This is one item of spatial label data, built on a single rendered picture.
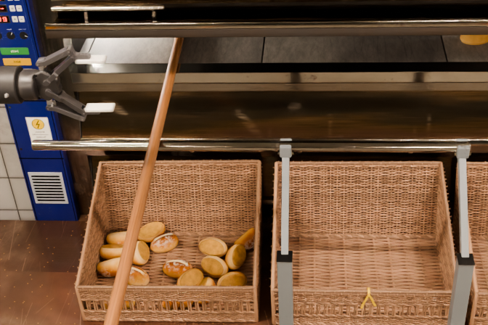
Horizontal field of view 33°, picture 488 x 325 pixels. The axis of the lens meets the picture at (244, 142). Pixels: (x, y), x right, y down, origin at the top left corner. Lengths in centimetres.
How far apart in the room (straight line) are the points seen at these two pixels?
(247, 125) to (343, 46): 41
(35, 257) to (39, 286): 14
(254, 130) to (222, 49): 29
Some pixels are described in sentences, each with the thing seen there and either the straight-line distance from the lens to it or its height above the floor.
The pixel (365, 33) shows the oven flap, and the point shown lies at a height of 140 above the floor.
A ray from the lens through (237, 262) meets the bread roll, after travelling 268.
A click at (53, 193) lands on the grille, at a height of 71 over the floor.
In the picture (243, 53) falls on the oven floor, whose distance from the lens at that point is 266.
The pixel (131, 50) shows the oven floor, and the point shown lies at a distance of 274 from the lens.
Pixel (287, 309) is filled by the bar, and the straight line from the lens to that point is 235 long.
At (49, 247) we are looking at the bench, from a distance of 293.
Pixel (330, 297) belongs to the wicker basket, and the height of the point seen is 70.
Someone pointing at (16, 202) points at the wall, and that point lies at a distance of 306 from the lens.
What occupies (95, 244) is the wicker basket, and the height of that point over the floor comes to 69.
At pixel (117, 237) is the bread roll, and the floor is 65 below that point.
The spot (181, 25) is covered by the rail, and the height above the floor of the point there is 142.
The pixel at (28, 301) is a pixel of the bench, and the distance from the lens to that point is 276.
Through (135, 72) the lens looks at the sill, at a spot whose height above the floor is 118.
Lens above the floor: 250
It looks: 36 degrees down
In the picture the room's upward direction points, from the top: 4 degrees counter-clockwise
